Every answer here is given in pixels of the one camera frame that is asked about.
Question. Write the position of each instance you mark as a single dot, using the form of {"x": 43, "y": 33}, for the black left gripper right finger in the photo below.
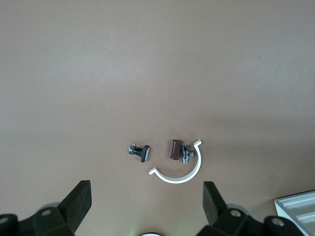
{"x": 231, "y": 223}

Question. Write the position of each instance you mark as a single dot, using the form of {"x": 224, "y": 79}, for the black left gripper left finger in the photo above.
{"x": 61, "y": 218}

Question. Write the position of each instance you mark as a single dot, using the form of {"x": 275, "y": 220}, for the white curved pipe clamp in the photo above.
{"x": 198, "y": 162}

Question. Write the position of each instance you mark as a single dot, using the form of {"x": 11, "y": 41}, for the brown table cover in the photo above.
{"x": 157, "y": 73}

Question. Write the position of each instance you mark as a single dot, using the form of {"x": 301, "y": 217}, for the small black rectangular switch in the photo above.
{"x": 144, "y": 153}

